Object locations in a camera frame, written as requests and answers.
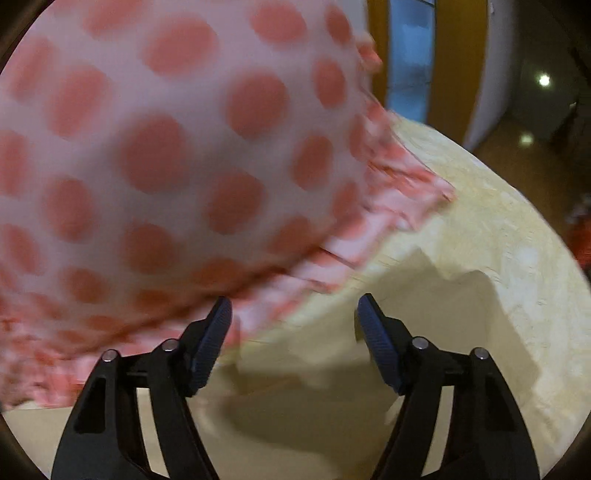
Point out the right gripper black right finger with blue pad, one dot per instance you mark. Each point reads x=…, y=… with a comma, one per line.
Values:
x=487, y=437

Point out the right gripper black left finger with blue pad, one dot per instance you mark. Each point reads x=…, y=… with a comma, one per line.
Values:
x=103, y=437

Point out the yellow floral bed sheet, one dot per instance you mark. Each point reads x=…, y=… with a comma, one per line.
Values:
x=486, y=271

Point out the right pink polka-dot pillow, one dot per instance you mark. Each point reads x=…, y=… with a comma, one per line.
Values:
x=155, y=154

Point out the blue glass window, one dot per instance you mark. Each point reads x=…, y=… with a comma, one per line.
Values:
x=411, y=57

